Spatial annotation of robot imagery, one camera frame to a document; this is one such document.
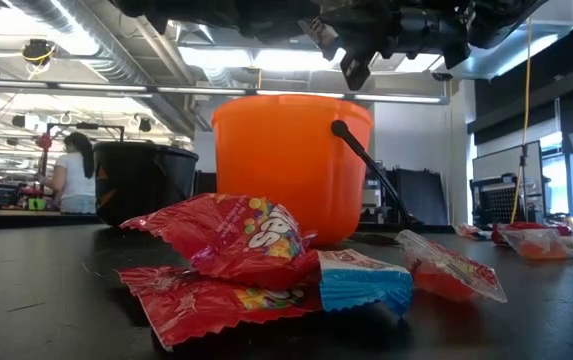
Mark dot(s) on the clear red gummy packet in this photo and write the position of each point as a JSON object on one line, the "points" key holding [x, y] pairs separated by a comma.
{"points": [[536, 246], [441, 280], [471, 232]]}

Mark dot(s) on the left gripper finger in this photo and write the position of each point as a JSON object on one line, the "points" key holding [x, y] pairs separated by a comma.
{"points": [[276, 17]]}

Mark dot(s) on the black fabric panel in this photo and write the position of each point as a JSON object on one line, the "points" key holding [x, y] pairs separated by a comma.
{"points": [[421, 195]]}

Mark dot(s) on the orange plastic bucket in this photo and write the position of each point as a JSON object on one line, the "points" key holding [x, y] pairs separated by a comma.
{"points": [[286, 165]]}

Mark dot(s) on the long ceiling light bar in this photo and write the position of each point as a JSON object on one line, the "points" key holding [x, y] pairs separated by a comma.
{"points": [[101, 86]]}

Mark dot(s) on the rectangular silver ventilation duct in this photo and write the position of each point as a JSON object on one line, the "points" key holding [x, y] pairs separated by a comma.
{"points": [[511, 60]]}

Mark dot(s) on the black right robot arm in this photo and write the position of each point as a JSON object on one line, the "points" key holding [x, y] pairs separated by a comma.
{"points": [[506, 15]]}

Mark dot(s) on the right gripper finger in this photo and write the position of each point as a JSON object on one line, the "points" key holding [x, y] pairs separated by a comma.
{"points": [[355, 70]]}

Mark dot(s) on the person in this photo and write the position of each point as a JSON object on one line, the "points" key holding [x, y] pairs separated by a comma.
{"points": [[76, 180]]}

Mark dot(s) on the black perforated crate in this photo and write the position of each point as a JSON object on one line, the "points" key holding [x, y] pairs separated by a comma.
{"points": [[501, 202]]}

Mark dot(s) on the grey whiteboard panel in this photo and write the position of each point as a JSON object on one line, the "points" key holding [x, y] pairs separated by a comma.
{"points": [[501, 160]]}

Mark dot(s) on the black ceiling camera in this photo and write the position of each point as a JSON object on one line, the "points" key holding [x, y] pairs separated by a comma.
{"points": [[38, 50]]}

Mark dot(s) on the black plastic pumpkin bucket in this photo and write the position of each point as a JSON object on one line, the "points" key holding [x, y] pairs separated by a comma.
{"points": [[141, 180]]}

